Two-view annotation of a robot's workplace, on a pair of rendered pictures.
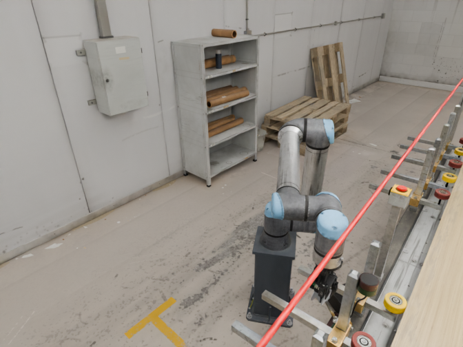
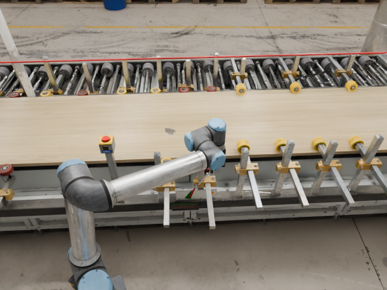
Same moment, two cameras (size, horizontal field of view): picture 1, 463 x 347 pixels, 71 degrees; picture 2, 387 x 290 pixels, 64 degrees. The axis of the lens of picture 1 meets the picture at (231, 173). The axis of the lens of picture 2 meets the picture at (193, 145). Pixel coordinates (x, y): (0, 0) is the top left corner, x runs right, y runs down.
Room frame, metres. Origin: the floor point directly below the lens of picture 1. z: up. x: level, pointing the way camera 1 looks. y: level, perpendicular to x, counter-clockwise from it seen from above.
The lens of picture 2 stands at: (1.67, 0.49, 2.30)
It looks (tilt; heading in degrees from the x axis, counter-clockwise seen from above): 43 degrees down; 228
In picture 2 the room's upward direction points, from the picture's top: straight up
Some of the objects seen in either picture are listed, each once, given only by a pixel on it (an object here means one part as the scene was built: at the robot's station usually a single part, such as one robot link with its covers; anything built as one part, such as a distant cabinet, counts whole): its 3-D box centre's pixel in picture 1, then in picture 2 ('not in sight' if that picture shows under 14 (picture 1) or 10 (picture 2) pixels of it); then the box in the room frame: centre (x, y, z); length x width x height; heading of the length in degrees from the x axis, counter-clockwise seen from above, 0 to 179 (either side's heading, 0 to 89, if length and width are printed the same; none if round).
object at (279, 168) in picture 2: not in sight; (287, 167); (0.39, -0.08, 0.95); 0.14 x 0.06 x 0.05; 141
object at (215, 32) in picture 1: (223, 33); not in sight; (3.81, 0.06, 1.59); 0.30 x 0.08 x 0.08; 48
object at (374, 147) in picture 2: not in sight; (364, 165); (0.02, 0.22, 0.94); 0.04 x 0.04 x 0.48; 51
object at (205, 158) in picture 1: (219, 109); not in sight; (3.72, 0.13, 0.78); 0.90 x 0.45 x 1.55; 138
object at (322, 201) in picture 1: (324, 211); (198, 140); (0.91, -0.31, 1.32); 0.12 x 0.12 x 0.09; 80
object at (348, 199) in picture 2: not in sight; (333, 170); (0.21, 0.12, 0.95); 0.50 x 0.04 x 0.04; 51
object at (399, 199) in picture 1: (399, 197); (107, 144); (1.19, -0.73, 1.18); 0.07 x 0.07 x 0.08; 51
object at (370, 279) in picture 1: (362, 301); not in sight; (0.76, -0.44, 1.04); 0.06 x 0.06 x 0.22; 51
